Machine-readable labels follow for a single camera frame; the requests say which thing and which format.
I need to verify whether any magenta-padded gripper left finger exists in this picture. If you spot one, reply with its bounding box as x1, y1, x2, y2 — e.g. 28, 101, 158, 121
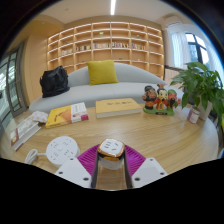
54, 143, 100, 190

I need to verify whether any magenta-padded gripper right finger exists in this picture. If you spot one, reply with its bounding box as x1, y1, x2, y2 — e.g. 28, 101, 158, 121
123, 144, 169, 190

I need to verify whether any white gold-trimmed cube charger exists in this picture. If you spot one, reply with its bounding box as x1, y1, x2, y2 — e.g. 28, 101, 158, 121
96, 138, 126, 171

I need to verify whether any round white power strip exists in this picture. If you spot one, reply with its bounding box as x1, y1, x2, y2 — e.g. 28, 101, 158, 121
45, 135, 81, 168

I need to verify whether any yellow and white book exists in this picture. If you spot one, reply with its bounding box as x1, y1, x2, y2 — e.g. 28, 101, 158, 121
45, 101, 90, 130

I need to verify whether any red and white book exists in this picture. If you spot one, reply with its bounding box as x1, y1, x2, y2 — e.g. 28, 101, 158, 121
9, 116, 43, 152

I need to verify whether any white dotted pouch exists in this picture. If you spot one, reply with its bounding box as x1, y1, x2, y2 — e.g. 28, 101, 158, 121
29, 110, 50, 124

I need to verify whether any small pink white can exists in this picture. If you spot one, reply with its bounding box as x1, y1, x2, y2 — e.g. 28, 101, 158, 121
186, 107, 201, 125

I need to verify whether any colourful three-figure figurine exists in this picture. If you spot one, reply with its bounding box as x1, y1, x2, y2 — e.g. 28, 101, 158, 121
141, 83, 182, 117

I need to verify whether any plain yellow book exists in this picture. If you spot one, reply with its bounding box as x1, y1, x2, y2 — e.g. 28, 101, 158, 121
95, 97, 144, 119

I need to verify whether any grey curved sofa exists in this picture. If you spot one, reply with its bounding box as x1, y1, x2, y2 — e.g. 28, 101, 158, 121
28, 62, 184, 114

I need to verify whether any black bag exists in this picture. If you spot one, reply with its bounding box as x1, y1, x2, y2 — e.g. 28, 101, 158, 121
39, 65, 71, 99

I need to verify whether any grey framed glass door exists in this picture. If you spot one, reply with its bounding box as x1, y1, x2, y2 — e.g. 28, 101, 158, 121
0, 43, 29, 129

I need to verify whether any green potted plant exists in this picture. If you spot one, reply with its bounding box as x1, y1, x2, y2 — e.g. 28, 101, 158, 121
169, 61, 224, 128

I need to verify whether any yellow cushion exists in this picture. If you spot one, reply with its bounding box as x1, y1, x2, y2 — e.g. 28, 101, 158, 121
86, 59, 120, 86

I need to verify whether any white sheer curtain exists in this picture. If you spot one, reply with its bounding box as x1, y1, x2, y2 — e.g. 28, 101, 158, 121
170, 31, 192, 69

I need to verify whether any dark framed window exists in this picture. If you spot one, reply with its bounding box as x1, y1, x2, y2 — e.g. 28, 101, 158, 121
184, 32, 211, 69

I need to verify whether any white air conditioner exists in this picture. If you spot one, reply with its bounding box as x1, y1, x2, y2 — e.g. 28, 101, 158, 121
163, 14, 183, 26

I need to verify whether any long ceiling light strip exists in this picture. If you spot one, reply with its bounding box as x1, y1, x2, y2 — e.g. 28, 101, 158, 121
110, 0, 117, 16

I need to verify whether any white power strip cable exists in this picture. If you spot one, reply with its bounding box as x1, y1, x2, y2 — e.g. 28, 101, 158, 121
24, 148, 49, 165

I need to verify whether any wooden wall shelf unit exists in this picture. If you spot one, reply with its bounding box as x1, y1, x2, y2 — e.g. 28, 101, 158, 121
46, 21, 165, 80

